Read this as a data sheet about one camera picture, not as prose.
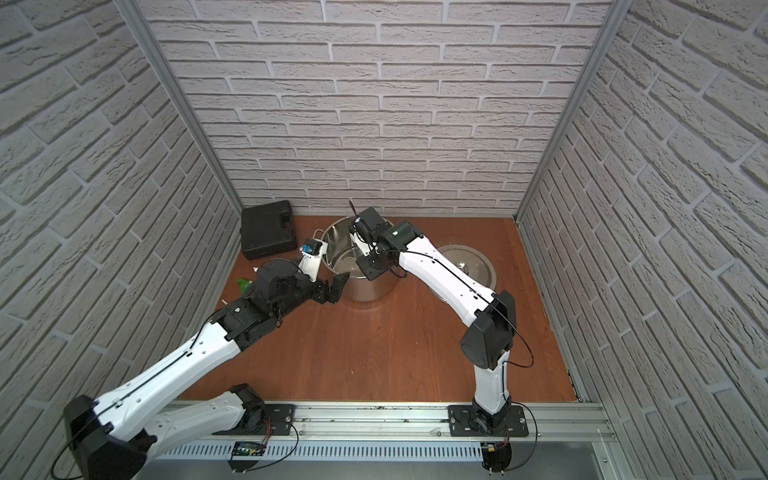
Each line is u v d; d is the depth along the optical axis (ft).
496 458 2.26
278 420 2.39
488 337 1.67
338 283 2.11
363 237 1.96
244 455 2.34
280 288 1.73
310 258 2.00
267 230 3.61
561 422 2.48
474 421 2.11
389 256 1.80
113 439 1.25
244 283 3.21
